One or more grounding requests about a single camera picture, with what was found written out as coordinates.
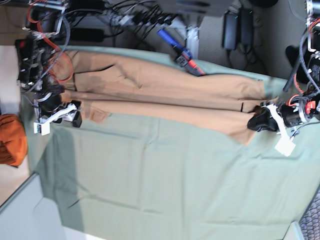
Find aluminium frame bracket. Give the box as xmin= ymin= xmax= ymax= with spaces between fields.
xmin=173 ymin=19 xmax=200 ymax=59

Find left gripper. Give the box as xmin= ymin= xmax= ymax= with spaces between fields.
xmin=247 ymin=93 xmax=320 ymax=137

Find green table cloth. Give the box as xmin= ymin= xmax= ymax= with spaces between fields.
xmin=17 ymin=45 xmax=320 ymax=240

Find blue clamp at centre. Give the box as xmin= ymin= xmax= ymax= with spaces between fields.
xmin=157 ymin=28 xmax=205 ymax=77

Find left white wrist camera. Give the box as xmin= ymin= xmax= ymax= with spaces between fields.
xmin=274 ymin=138 xmax=296 ymax=157

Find black power adapter pair left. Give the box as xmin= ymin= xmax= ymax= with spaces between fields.
xmin=222 ymin=12 xmax=239 ymax=51

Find folded orange cloth pile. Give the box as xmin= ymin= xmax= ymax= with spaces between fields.
xmin=0 ymin=114 xmax=28 ymax=168

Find black power adapter pair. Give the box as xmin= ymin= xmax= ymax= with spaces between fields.
xmin=222 ymin=12 xmax=239 ymax=51
xmin=239 ymin=8 xmax=254 ymax=47

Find black power brick left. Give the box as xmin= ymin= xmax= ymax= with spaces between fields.
xmin=70 ymin=28 xmax=105 ymax=43

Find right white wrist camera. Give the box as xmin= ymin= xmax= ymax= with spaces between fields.
xmin=33 ymin=121 xmax=51 ymax=136

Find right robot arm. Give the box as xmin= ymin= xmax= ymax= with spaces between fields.
xmin=15 ymin=0 xmax=82 ymax=135

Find tan orange T-shirt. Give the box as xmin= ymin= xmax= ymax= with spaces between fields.
xmin=52 ymin=50 xmax=269 ymax=145

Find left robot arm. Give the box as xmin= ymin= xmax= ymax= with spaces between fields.
xmin=247 ymin=0 xmax=320 ymax=140

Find black power adapter pair right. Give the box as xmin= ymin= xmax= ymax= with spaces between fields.
xmin=239 ymin=8 xmax=254 ymax=47

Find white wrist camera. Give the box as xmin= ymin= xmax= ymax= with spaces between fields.
xmin=274 ymin=138 xmax=296 ymax=157
xmin=33 ymin=121 xmax=51 ymax=136

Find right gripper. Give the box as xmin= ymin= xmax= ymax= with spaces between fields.
xmin=34 ymin=92 xmax=83 ymax=128

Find white plastic bin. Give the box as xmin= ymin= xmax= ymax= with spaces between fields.
xmin=0 ymin=173 xmax=68 ymax=240

